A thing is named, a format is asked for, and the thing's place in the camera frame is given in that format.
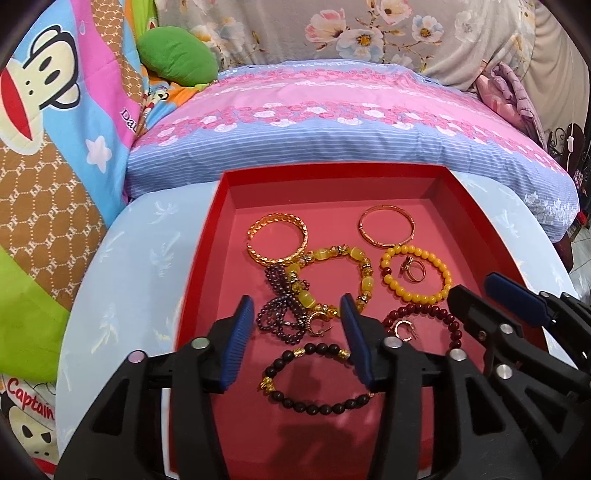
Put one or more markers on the gold hoop earring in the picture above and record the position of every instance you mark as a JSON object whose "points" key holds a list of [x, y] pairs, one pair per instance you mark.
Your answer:
{"points": [[399, 330], [318, 318]]}

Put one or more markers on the smooth rose gold bangle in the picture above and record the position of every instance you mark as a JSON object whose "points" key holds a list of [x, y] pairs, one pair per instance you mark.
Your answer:
{"points": [[369, 237]]}

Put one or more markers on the cartoon monkey print blanket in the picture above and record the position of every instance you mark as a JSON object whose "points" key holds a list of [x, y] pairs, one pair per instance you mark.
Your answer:
{"points": [[55, 184]]}

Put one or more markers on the black wrought iron frame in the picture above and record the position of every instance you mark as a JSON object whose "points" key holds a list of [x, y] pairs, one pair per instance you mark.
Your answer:
{"points": [[561, 147]]}

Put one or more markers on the pink and blue striped pillow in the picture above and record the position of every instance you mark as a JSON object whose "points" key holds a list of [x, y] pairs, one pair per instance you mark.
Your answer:
{"points": [[346, 120]]}

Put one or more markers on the grey floral bed sheet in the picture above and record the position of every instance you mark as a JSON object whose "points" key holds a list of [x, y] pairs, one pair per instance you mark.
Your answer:
{"points": [[323, 27]]}

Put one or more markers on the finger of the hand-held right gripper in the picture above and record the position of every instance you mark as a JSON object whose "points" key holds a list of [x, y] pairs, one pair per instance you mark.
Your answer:
{"points": [[512, 297], [468, 309]]}

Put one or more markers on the green plush pillow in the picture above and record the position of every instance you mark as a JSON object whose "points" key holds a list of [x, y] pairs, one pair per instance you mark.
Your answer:
{"points": [[178, 57]]}

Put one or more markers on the textured gold bangle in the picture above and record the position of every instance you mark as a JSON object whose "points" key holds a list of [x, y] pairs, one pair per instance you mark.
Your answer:
{"points": [[258, 256]]}

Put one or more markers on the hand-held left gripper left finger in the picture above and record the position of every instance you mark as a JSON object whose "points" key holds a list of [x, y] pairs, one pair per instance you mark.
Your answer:
{"points": [[235, 341]]}

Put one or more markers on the pink quilted cloth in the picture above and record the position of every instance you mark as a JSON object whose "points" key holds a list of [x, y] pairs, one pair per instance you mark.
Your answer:
{"points": [[512, 97]]}

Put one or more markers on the red cardboard box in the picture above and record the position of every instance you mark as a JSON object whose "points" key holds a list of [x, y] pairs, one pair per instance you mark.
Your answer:
{"points": [[323, 438]]}

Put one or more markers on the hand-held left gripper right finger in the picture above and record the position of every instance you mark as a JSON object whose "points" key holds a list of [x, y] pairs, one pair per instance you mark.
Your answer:
{"points": [[358, 341]]}

